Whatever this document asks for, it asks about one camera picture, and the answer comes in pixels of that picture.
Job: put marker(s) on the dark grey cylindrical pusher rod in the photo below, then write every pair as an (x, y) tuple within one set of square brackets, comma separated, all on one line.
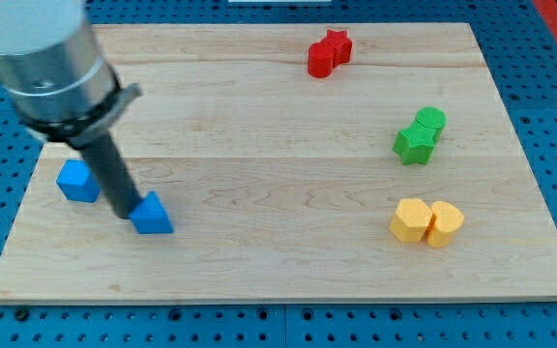
[(111, 173)]

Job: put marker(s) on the blue cube block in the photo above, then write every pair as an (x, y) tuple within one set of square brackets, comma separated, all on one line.
[(76, 182)]

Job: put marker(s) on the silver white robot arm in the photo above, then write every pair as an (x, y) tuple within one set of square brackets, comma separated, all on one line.
[(64, 90)]

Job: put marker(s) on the blue triangle block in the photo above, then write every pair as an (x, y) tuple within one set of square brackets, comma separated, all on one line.
[(150, 217)]

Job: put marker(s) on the red cylinder block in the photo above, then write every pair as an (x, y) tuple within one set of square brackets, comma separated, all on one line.
[(320, 60)]

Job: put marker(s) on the red star block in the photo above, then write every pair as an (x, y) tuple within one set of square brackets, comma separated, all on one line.
[(341, 44)]

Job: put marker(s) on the light wooden board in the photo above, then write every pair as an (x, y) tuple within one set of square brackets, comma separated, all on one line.
[(281, 187)]

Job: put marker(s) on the yellow hexagon block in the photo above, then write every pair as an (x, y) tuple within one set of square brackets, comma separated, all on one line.
[(410, 220)]

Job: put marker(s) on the green star block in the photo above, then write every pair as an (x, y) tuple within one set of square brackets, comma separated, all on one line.
[(415, 144)]

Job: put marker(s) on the green cylinder block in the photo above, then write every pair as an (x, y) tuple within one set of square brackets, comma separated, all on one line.
[(432, 118)]

